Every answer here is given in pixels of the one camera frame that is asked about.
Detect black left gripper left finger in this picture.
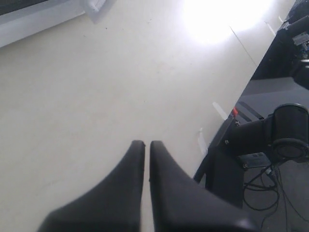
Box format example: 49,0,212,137
40,140,145,232

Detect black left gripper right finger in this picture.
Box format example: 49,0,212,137
149,141,259,232

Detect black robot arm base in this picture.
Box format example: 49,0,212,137
226,104,309,164

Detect white Midea microwave oven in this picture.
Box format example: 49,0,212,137
0,0,107,47

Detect dark grey robot stand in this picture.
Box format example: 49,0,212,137
193,0,309,232

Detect black floor cables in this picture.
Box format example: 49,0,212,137
242,161,309,232

